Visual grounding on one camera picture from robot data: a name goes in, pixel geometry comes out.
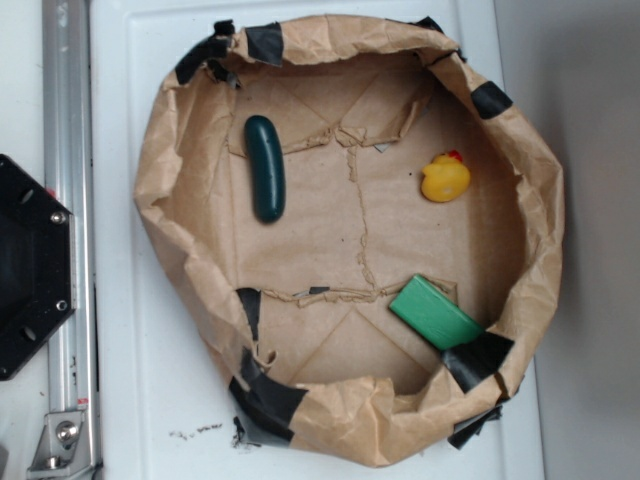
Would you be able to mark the green rectangular block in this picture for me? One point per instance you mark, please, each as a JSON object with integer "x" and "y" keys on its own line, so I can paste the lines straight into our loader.
{"x": 434, "y": 316}

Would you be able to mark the aluminium extrusion rail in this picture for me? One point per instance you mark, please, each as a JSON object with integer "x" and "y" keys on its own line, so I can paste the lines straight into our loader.
{"x": 73, "y": 349}

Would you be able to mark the crumpled brown paper bag tray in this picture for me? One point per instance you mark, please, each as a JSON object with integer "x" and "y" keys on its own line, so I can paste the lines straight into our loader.
{"x": 295, "y": 313}

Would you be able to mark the yellow rubber duck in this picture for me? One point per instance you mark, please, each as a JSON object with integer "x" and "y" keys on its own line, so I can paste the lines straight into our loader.
{"x": 445, "y": 178}

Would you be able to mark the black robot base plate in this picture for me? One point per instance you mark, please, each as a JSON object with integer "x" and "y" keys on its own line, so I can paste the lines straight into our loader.
{"x": 36, "y": 267}

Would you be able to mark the dark green cylinder toy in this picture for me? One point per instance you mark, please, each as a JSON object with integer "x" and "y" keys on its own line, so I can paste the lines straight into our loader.
{"x": 264, "y": 151}

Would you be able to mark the metal corner bracket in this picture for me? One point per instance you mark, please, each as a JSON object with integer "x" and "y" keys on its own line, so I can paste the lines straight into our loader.
{"x": 63, "y": 447}

